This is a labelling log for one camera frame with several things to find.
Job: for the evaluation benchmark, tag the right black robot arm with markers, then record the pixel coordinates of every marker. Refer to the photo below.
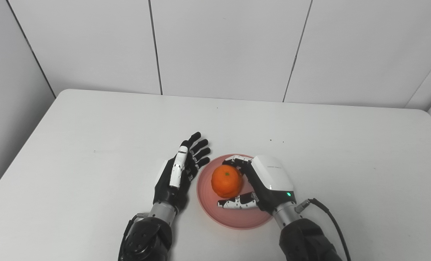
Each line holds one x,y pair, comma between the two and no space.
302,239

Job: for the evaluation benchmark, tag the pink round plate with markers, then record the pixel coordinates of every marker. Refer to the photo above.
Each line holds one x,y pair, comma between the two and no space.
237,217

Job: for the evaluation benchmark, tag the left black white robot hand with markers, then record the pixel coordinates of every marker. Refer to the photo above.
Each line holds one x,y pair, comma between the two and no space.
175,181

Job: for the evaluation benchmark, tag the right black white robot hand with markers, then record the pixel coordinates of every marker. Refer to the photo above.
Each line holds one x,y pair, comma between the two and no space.
270,181

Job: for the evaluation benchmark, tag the orange fruit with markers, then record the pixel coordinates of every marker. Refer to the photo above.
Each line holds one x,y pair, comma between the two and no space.
226,181

